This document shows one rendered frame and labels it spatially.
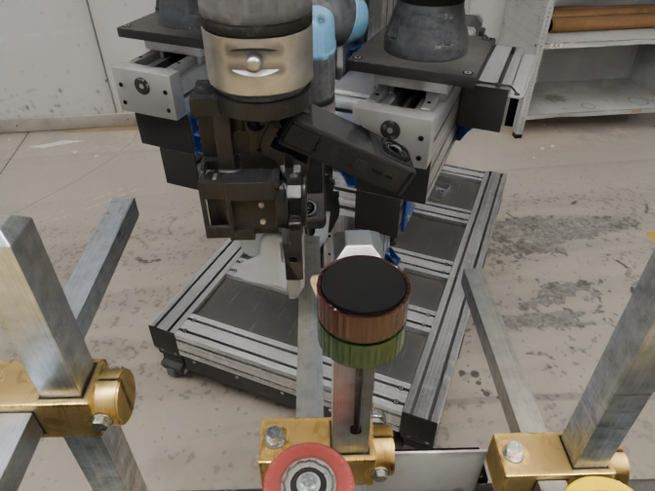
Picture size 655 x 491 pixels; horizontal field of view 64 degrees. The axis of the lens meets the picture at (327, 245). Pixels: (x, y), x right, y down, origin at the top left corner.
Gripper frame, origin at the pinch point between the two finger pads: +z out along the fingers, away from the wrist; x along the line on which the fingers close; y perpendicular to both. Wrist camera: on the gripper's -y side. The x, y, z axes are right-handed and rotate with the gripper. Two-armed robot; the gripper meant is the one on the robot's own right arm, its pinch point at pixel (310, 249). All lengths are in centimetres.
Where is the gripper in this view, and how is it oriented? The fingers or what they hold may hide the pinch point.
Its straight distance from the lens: 83.9
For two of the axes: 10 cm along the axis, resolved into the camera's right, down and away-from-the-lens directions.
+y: -0.3, -6.2, 7.8
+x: -10.0, 0.2, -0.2
